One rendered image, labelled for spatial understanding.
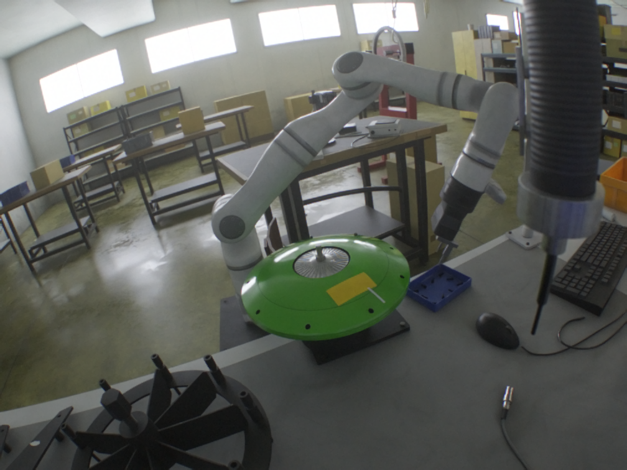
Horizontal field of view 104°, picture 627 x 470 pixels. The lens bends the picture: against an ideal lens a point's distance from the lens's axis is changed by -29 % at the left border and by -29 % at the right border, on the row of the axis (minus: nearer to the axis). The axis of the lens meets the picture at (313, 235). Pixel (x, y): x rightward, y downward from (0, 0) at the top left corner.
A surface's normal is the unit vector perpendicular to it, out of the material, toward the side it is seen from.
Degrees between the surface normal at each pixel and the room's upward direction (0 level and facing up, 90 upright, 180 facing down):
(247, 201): 78
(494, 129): 93
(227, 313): 0
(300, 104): 90
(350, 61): 48
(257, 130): 90
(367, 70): 59
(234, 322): 0
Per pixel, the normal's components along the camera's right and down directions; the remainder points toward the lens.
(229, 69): 0.36, 0.37
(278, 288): -0.35, -0.75
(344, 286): -0.08, -0.79
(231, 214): 0.08, 0.21
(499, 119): -0.58, 0.55
